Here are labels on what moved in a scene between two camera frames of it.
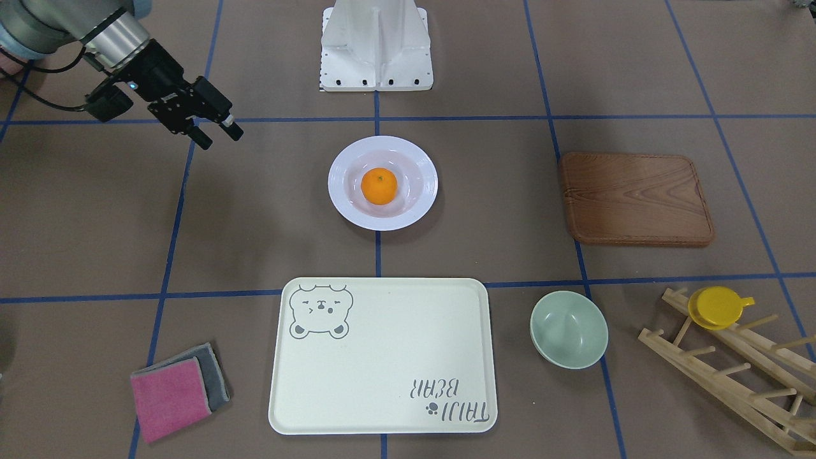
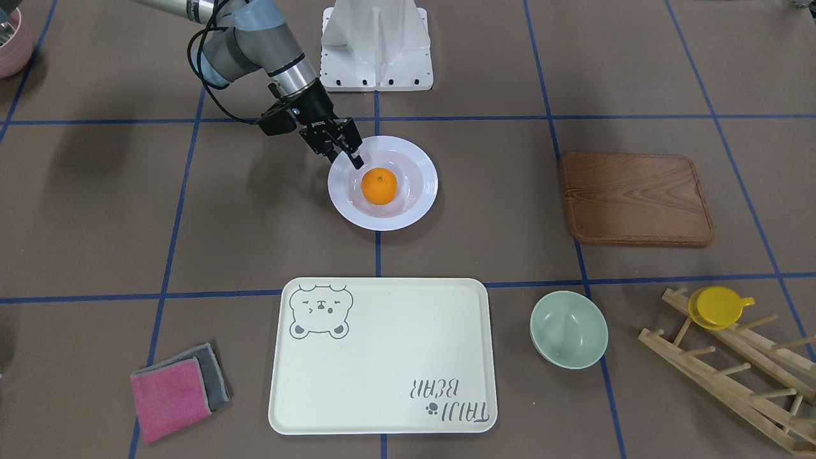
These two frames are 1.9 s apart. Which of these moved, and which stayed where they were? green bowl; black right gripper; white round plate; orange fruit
Moved: black right gripper
Stayed: white round plate; green bowl; orange fruit
